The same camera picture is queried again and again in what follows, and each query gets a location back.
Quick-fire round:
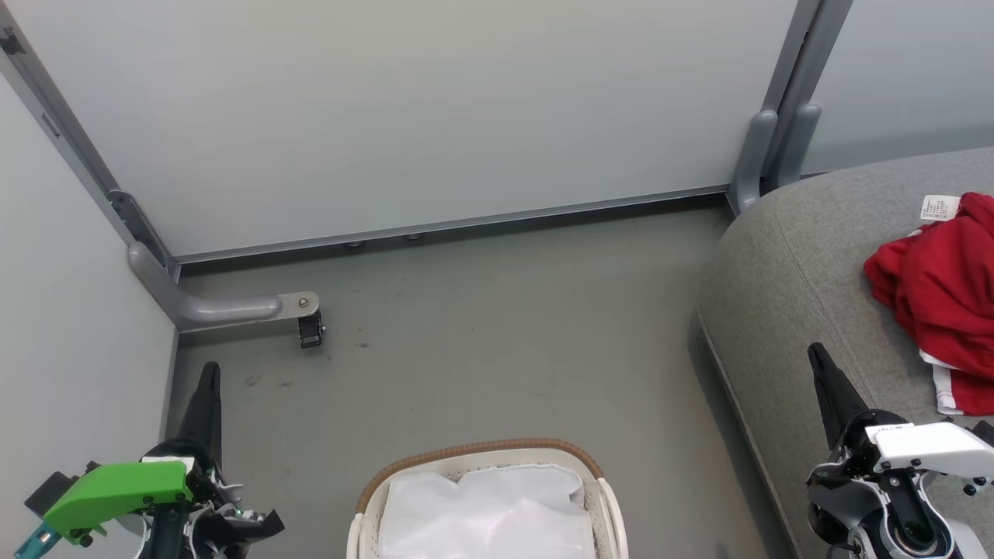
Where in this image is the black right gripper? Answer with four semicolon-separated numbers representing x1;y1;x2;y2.
807;342;909;476

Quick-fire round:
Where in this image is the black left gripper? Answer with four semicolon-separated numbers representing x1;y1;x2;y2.
141;361;285;544

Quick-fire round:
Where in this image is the red garment with white trim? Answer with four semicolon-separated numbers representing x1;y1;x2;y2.
864;192;994;416

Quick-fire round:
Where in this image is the white laundry basket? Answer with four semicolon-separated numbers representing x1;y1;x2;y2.
346;439;630;559

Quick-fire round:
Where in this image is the grey partition support foot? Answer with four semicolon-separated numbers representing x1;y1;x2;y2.
127;241;321;335

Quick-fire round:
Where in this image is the grey fabric sofa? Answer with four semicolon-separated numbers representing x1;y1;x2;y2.
697;146;994;559

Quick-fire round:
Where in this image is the white cloth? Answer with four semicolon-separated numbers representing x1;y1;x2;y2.
378;464;597;559

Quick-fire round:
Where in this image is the grey partition corner post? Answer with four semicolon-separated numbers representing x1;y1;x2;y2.
0;23;181;274

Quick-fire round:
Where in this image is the grey partition bottom rail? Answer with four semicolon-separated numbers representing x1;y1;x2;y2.
172;185;732;266

